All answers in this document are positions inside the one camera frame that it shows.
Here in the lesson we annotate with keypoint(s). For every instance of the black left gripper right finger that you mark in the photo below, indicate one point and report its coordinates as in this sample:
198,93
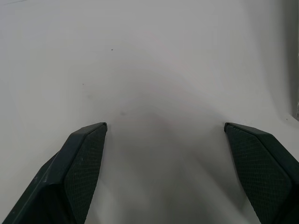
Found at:
264,168

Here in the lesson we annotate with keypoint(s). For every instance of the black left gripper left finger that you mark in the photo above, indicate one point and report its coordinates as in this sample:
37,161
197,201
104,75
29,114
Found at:
70,172

